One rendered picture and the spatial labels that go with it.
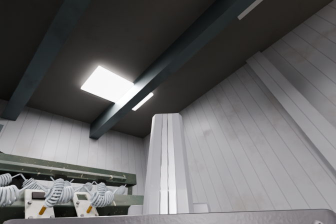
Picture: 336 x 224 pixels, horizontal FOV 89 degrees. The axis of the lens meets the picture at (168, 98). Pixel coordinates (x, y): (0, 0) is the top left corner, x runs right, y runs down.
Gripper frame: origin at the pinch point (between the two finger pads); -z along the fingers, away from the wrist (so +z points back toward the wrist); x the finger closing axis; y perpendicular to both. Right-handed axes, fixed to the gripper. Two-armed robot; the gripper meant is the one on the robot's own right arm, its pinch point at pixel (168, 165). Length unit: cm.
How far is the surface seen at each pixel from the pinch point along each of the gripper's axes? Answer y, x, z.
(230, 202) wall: 300, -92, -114
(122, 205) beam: 101, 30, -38
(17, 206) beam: 62, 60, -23
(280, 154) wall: 221, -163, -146
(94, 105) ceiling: 213, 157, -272
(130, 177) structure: 152, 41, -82
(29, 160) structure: 87, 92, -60
